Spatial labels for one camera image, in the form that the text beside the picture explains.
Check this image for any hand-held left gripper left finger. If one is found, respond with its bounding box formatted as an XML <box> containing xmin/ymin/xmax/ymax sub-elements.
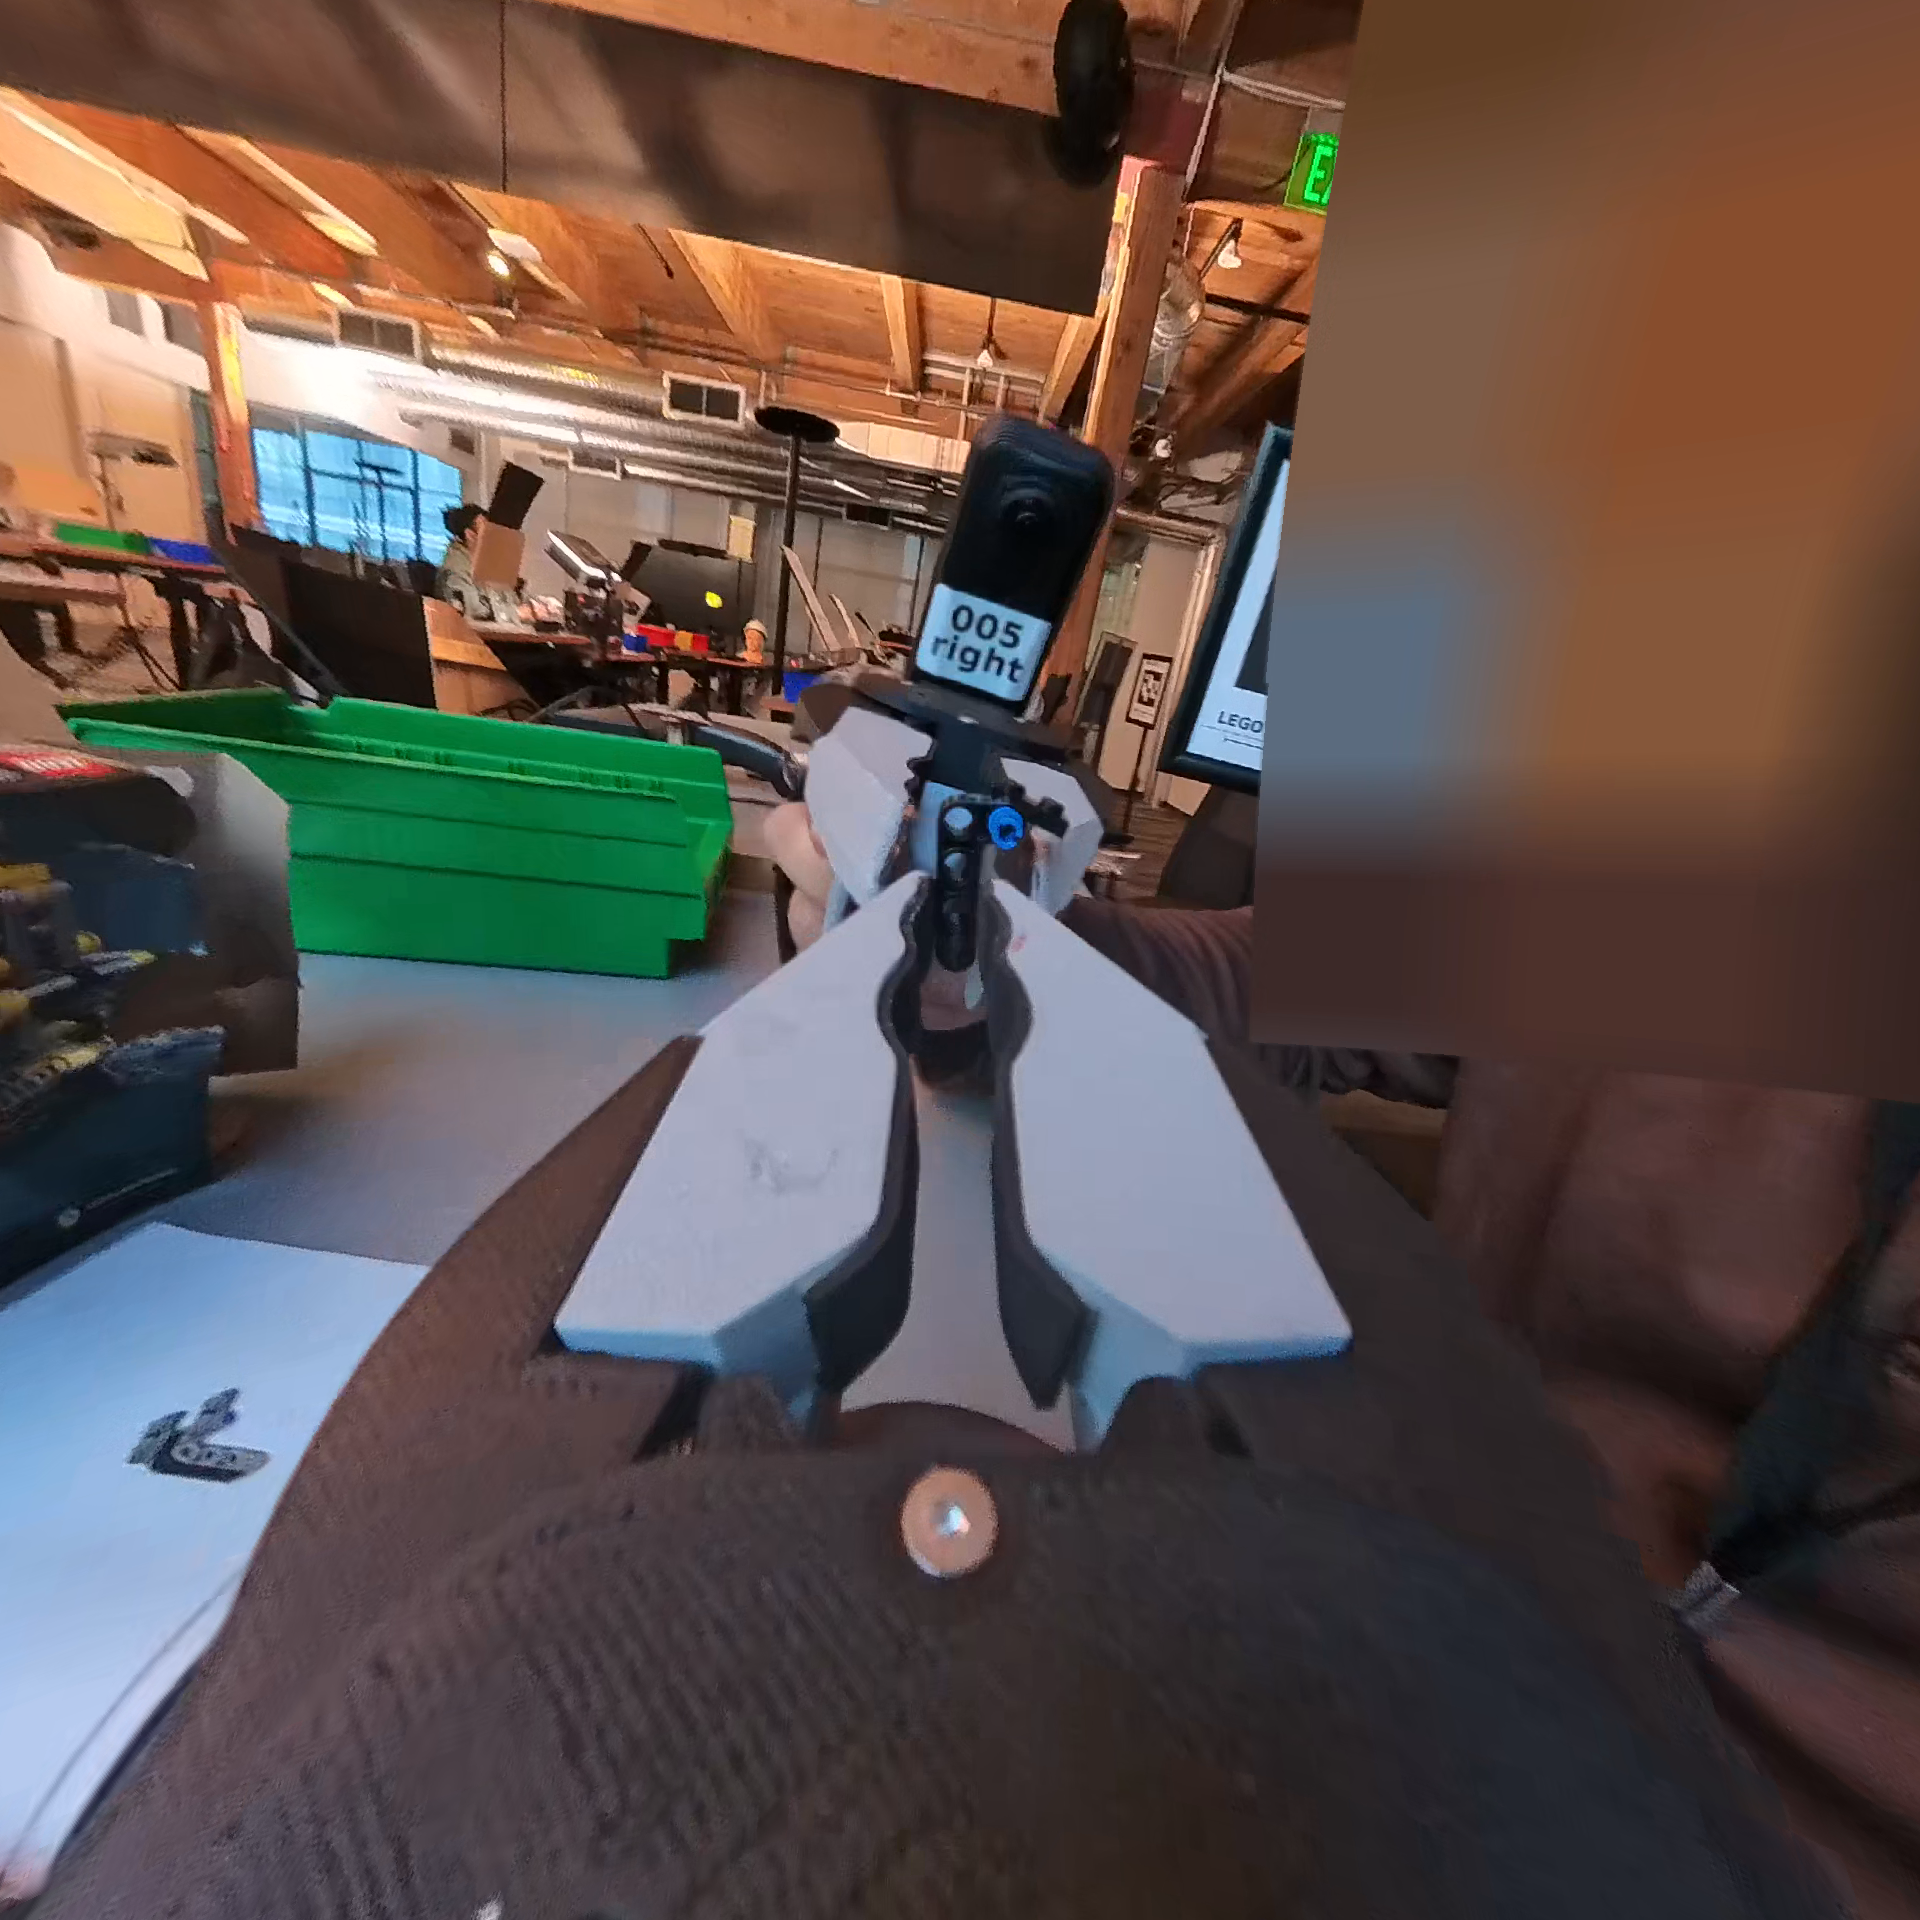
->
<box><xmin>555</xmin><ymin>868</ymin><xmax>919</xmax><ymax>1424</ymax></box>

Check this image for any black hanging wheel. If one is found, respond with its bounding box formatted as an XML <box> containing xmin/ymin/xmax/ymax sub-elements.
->
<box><xmin>1049</xmin><ymin>0</ymin><xmax>1138</xmax><ymax>190</ymax></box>

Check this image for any person's brown sweater torso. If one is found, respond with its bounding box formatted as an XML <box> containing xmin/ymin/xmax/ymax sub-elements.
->
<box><xmin>1426</xmin><ymin>1050</ymin><xmax>1920</xmax><ymax>1920</ymax></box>

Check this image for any person's right forearm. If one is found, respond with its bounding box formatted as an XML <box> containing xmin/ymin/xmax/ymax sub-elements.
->
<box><xmin>1049</xmin><ymin>897</ymin><xmax>1458</xmax><ymax>1111</ymax></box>

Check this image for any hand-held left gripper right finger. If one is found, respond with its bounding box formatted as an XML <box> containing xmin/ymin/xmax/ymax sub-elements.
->
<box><xmin>973</xmin><ymin>884</ymin><xmax>1355</xmax><ymax>1454</ymax></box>

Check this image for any green plastic bin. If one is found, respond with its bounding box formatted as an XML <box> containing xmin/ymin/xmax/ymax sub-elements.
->
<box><xmin>283</xmin><ymin>853</ymin><xmax>728</xmax><ymax>980</ymax></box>
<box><xmin>63</xmin><ymin>687</ymin><xmax>736</xmax><ymax>908</ymax></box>

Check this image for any lego instruction booklet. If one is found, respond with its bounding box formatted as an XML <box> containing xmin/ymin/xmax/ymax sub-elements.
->
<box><xmin>0</xmin><ymin>1220</ymin><xmax>436</xmax><ymax>1884</ymax></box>

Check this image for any person's right hand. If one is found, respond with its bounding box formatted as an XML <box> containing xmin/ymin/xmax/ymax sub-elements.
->
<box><xmin>769</xmin><ymin>804</ymin><xmax>871</xmax><ymax>953</ymax></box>

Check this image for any black framed monitor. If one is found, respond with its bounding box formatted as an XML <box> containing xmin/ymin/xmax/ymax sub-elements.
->
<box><xmin>1161</xmin><ymin>424</ymin><xmax>1293</xmax><ymax>800</ymax></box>

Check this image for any black floor lamp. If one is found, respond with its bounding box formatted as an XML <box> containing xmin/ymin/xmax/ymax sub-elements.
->
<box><xmin>753</xmin><ymin>403</ymin><xmax>846</xmax><ymax>707</ymax></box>

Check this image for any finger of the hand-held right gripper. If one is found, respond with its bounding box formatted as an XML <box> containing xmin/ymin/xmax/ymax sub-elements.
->
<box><xmin>1028</xmin><ymin>767</ymin><xmax>1112</xmax><ymax>921</ymax></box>
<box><xmin>803</xmin><ymin>707</ymin><xmax>938</xmax><ymax>908</ymax></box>

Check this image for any black strap with buckle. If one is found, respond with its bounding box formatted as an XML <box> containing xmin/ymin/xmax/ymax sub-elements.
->
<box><xmin>1662</xmin><ymin>1103</ymin><xmax>1920</xmax><ymax>1641</ymax></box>

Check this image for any dark lego set box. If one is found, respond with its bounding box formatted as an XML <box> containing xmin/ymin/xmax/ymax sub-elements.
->
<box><xmin>0</xmin><ymin>744</ymin><xmax>306</xmax><ymax>1295</ymax></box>

